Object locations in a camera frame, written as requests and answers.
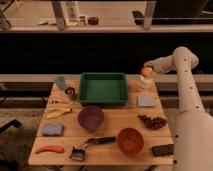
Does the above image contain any green plastic tray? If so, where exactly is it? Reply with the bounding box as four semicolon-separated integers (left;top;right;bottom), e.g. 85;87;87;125
78;73;128;106

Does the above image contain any bunch of dark grapes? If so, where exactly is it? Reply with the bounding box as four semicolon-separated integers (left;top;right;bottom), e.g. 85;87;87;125
138;115;167;130

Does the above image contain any grey square cloth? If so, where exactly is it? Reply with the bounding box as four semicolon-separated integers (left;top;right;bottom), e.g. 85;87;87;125
137;96;155;107

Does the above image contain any dark metal can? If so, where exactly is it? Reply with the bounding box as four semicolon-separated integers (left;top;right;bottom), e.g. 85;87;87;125
65;87;76;99

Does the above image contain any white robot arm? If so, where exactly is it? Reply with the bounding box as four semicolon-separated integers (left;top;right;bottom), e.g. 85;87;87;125
144;47;213;171

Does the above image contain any light blue cup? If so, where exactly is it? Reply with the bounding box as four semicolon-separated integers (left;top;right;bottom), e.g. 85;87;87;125
54;76;66;91

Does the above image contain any black-handled scraper tool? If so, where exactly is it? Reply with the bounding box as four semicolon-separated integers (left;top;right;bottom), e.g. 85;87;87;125
70;136;116;161

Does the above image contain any yellow apple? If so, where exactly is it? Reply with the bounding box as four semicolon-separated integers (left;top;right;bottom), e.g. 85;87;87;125
141;67;153;78

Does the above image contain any white paper cup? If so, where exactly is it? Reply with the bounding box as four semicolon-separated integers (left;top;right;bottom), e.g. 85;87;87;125
140;76;153;89

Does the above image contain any white bottle on shelf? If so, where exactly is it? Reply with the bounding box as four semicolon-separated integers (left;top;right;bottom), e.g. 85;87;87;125
66;0;80;26

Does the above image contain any small jar on shelf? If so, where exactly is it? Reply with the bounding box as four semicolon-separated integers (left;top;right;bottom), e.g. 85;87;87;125
79;16;86;26

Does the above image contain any blue sponge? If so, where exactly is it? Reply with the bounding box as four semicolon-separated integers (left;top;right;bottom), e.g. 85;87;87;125
42;124;64;136

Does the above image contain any black smartphone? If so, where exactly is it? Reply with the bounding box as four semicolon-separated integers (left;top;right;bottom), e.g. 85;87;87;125
151;144;174;157

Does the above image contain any red-orange bowl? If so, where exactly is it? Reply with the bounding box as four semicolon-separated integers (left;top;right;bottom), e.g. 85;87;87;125
117;128;144;155

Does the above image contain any yellow banana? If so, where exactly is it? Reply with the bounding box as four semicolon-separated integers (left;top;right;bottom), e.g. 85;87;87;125
46;109;71;119

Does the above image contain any purple bowl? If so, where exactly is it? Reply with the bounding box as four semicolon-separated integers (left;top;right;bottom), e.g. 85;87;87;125
78;106;104;131

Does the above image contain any dark red bowl on shelf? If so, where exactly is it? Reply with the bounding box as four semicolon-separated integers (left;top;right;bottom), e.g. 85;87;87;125
87;17;99;25

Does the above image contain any orange carrot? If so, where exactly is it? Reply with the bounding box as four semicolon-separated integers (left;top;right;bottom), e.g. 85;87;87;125
35;145;64;154

